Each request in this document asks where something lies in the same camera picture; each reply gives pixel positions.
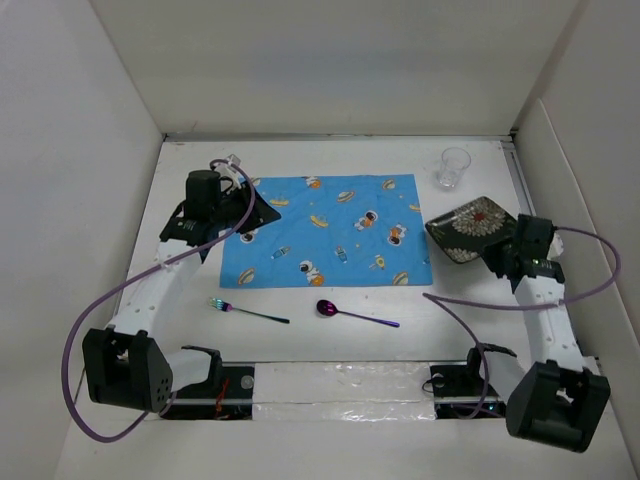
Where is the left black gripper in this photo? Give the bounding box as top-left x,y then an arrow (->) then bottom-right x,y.
211,181 -> 279,234

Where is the black floral square plate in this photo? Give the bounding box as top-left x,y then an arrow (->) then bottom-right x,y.
425,196 -> 516,264

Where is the iridescent fork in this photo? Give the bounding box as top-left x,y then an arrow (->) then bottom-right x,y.
208,297 -> 290,324

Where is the clear plastic cup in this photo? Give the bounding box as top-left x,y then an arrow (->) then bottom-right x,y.
436,147 -> 471,188

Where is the blue cartoon placemat cloth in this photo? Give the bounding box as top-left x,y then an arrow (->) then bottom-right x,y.
219,174 -> 433,289

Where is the purple iridescent spoon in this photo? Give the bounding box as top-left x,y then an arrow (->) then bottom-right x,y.
316,299 -> 400,328

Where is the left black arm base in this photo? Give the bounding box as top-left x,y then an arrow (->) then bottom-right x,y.
159,345 -> 255,421

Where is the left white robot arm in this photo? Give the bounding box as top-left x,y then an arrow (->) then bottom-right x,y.
82,160 -> 281,413

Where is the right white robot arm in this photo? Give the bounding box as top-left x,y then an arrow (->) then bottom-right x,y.
462,214 -> 611,453

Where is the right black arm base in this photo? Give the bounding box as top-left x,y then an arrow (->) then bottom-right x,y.
422,343 -> 517,420

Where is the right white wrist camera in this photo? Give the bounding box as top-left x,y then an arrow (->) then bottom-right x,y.
547,232 -> 564,261

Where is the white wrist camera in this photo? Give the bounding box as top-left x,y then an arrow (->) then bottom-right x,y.
547,232 -> 564,261
210,154 -> 245,188

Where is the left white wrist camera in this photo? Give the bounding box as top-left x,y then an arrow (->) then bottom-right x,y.
210,154 -> 245,188

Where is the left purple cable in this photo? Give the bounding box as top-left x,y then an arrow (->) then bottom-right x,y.
59,158 -> 257,444

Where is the purple cable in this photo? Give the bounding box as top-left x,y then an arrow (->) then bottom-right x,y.
422,227 -> 622,419
59,158 -> 257,444

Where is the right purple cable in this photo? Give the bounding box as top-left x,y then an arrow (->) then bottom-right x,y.
422,227 -> 622,419

